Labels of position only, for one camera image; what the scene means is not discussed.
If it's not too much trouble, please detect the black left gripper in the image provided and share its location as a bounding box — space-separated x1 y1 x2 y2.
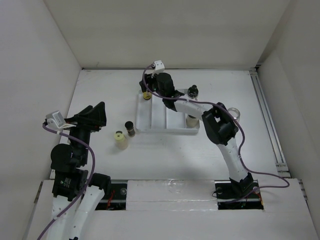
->
63 100 106 164

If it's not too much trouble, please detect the yellow label sauce bottle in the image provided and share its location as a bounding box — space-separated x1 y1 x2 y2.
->
142 91 152 101

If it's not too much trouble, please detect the black-lid dark spice bottle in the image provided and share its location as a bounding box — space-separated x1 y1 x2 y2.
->
124 121 136 137

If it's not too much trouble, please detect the black-capped grinder brown spice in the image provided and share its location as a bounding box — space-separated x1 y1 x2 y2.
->
187 84 199 101

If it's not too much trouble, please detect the black-capped grinder pale spice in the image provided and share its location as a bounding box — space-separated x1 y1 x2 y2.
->
186 115 199 128

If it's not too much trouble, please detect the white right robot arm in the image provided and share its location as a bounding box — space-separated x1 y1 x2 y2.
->
139 73 254 199

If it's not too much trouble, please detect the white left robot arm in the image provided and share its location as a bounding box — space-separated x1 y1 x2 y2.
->
41 101 112 240

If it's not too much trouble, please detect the white divided organizer tray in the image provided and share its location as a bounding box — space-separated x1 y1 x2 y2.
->
135 91 200 135

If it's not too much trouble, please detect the yellow-lid beige spice bottle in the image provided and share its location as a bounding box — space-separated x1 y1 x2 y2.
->
114 130 129 150

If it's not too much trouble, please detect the silver-lid glass jar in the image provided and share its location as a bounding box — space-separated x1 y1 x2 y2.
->
227 107 241 123

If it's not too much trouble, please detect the white foam front board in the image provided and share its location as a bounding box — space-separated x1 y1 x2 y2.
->
24 177 313 240

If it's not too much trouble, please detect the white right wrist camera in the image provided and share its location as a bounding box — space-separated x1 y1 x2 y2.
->
151 60 165 76

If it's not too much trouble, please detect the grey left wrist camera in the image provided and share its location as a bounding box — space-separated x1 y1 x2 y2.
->
45 110 67 130

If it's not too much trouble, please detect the aluminium rail right side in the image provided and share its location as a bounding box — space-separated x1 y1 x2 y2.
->
249 68 292 179

